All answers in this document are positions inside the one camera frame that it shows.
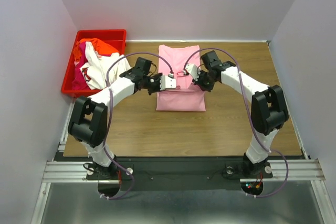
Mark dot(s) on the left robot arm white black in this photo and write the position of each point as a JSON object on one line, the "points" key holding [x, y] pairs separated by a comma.
{"points": [[91, 117]]}

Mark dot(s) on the red plastic bin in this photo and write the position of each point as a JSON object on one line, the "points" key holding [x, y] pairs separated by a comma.
{"points": [[114, 37]]}

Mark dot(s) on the pink t shirt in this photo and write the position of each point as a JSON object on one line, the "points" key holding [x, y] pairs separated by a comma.
{"points": [[186, 97]]}

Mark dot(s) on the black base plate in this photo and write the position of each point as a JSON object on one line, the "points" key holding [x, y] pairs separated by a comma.
{"points": [[182, 173]]}

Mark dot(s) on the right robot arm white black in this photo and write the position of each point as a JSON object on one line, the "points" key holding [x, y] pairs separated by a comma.
{"points": [[265, 105]]}

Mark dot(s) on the aluminium rail frame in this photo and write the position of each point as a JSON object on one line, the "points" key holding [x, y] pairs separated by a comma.
{"points": [[295, 194]]}

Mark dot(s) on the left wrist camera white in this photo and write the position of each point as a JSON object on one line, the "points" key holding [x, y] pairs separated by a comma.
{"points": [[167, 82]]}

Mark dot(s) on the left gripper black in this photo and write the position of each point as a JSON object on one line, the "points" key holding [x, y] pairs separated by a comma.
{"points": [[157, 88]]}

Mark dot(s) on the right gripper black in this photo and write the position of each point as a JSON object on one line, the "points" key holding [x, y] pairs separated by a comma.
{"points": [[208, 88]]}

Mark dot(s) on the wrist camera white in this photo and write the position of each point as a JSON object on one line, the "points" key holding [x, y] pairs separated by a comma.
{"points": [[167, 82], [192, 70]]}

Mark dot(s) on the white t shirt red print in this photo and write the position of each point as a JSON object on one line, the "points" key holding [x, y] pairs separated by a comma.
{"points": [[99, 67]]}

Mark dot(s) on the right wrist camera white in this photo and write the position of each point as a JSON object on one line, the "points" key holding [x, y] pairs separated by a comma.
{"points": [[192, 70]]}

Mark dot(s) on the magenta t shirt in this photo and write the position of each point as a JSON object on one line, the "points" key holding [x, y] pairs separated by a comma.
{"points": [[79, 82]]}

